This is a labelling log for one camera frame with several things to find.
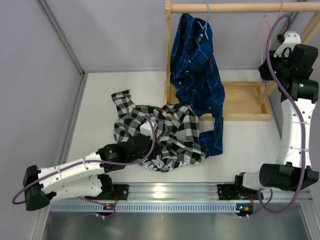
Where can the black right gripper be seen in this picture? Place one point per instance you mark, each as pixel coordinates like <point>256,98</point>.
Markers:
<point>273,59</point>

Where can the pink wire hanger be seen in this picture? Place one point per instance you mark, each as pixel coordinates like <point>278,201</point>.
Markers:
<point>265,21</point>

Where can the black white checkered shirt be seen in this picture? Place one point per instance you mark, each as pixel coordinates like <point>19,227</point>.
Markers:
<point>177,131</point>

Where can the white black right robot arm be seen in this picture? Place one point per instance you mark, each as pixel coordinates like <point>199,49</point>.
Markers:
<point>293,69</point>

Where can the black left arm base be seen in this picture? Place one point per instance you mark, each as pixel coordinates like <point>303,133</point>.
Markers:
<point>119,192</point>

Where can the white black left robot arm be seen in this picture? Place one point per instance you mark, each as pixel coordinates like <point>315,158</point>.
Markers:
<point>86,177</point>

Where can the light blue hanger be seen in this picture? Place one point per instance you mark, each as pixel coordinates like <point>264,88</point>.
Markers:
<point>207,20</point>

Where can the blue plaid shirt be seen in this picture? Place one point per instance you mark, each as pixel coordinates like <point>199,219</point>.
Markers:
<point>195,75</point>

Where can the wooden clothes rack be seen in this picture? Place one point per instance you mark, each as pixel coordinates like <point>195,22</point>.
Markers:
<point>238,54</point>

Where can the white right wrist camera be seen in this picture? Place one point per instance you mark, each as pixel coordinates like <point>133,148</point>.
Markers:
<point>287,42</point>

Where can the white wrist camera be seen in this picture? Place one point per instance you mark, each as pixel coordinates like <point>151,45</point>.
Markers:
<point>287,42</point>
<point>146,129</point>

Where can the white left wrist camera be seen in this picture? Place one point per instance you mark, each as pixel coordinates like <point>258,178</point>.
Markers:
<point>146,129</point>

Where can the aluminium mounting rail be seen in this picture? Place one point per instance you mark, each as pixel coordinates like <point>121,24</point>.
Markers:
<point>141,192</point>

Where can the slotted grey cable duct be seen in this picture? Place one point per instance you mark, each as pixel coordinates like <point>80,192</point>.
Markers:
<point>147,207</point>

